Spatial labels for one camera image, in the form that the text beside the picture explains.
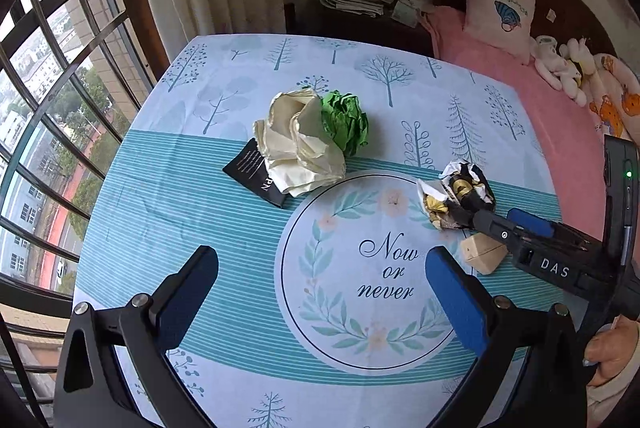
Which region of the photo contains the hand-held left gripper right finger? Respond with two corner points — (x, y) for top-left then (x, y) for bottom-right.
(425, 245), (588, 428)

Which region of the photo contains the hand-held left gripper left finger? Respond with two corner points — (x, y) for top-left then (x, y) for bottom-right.
(52, 245), (221, 428)

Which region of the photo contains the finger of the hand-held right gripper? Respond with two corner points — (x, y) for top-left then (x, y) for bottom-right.
(507, 208), (588, 251)
(447, 203), (531, 259)

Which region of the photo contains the black gold wrapper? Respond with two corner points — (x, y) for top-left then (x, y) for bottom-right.
(416, 160), (497, 233)

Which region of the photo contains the black card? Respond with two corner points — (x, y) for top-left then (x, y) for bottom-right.
(222, 139), (291, 209)

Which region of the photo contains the person's right forearm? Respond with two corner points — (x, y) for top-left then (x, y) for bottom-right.
(586, 365), (640, 426)

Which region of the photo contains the person's right hand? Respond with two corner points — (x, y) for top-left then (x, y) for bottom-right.
(582, 314), (640, 389)

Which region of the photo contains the small beige box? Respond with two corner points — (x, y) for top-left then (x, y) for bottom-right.
(461, 232), (509, 276)

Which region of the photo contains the blue tree print tablecloth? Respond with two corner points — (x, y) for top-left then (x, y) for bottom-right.
(72, 34), (608, 428)

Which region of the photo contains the cartoon print pillow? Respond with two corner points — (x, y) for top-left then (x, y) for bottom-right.
(587, 52), (640, 143)

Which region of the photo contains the pink bed sheet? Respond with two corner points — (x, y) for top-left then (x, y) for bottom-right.
(425, 5), (640, 259)

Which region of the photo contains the green crumpled paper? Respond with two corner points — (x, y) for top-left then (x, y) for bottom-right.
(320, 90), (370, 157)

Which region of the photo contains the cream crumpled paper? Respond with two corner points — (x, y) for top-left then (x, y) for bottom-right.
(252, 88), (347, 199)

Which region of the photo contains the pale green tissue box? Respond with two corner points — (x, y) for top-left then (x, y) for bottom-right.
(392, 0), (426, 28)

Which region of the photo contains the window with metal bars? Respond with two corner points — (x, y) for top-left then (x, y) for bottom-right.
(0, 0), (166, 409)

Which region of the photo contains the dark wooden nightstand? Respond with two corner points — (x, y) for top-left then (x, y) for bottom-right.
(285, 0), (436, 58)

